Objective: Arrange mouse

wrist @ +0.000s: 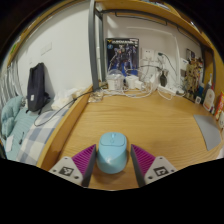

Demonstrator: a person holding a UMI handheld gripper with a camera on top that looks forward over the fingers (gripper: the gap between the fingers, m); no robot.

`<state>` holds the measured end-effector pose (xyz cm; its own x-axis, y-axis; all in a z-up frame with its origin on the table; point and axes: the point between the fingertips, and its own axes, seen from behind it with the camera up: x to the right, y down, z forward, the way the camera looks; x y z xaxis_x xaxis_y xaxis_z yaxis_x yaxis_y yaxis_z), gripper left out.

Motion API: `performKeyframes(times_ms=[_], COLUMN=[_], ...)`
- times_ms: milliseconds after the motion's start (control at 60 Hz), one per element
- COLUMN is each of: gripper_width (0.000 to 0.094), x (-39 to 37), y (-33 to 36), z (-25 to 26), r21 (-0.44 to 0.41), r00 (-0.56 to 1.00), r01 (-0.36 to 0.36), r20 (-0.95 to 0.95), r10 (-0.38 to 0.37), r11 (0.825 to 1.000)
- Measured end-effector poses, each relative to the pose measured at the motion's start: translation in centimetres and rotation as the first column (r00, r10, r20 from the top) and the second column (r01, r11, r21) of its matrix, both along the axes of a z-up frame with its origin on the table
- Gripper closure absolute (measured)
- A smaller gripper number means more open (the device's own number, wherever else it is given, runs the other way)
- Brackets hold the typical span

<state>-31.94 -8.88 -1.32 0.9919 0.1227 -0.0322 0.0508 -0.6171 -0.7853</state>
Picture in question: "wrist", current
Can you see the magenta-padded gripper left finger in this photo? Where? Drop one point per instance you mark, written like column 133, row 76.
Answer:
column 66, row 170

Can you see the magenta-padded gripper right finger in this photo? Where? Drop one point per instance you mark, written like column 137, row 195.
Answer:
column 160, row 170

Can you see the light blue computer mouse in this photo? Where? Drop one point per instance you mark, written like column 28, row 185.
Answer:
column 112, row 153

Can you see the grey mouse pad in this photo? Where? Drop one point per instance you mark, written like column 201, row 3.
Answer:
column 210, row 131

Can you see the plaid blanket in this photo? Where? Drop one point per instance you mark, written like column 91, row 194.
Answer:
column 36, row 136

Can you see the teal quilt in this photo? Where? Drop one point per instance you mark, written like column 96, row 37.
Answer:
column 11, row 115

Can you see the small white clock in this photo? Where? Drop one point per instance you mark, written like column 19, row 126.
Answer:
column 198, row 100

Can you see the white power strip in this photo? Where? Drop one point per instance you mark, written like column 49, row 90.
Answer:
column 167, row 90

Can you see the white red-capped lotion bottle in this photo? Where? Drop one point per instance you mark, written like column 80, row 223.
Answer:
column 209, row 99

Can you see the black backpack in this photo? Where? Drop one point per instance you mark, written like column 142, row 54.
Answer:
column 36, row 88

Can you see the white charger block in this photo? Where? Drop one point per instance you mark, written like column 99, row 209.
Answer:
column 132, row 82

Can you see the brown tree figurine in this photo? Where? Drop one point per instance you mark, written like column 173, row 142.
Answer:
column 193, row 80

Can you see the clear plastic jar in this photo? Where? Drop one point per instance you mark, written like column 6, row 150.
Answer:
column 115, row 80

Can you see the blue spray bottle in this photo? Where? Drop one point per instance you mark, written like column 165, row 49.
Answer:
column 210, row 80

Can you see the blue robot model box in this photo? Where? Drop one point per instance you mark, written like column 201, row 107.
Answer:
column 122, row 56

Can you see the wooden shelf unit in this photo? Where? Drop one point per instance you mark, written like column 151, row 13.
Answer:
column 140, row 5

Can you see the white wall box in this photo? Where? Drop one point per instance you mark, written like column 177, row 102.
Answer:
column 184, row 64

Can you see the white wall socket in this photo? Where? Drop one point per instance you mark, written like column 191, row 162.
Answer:
column 148, row 55
column 160, row 57

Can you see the colourful wall poster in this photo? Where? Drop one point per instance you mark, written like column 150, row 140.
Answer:
column 190, row 55

